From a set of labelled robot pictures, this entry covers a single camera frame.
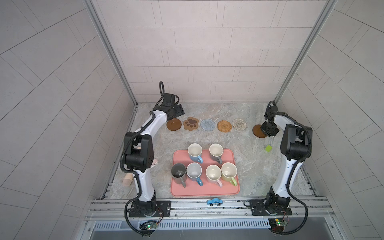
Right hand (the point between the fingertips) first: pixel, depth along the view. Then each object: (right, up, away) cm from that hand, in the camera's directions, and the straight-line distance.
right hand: (265, 130), depth 102 cm
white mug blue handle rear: (-48, -10, -15) cm, 51 cm away
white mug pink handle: (-38, -21, -22) cm, 49 cm away
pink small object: (-71, -16, -18) cm, 75 cm away
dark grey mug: (-57, -20, -24) cm, 64 cm away
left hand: (-58, +14, -6) cm, 60 cm away
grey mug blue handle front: (-49, -21, -20) cm, 57 cm away
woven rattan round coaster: (-28, +3, 0) cm, 28 cm away
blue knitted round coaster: (-40, +4, +1) cm, 40 cm away
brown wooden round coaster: (-63, +4, +1) cm, 63 cm away
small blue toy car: (-38, -30, -32) cm, 58 cm away
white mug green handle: (-29, -20, -22) cm, 42 cm away
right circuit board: (-9, -40, -34) cm, 53 cm away
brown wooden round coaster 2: (-6, 0, -4) cm, 7 cm away
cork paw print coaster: (-51, +5, +2) cm, 52 cm away
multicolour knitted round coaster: (-17, +4, +2) cm, 18 cm away
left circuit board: (-68, -38, -37) cm, 86 cm away
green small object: (-3, -10, -11) cm, 15 cm away
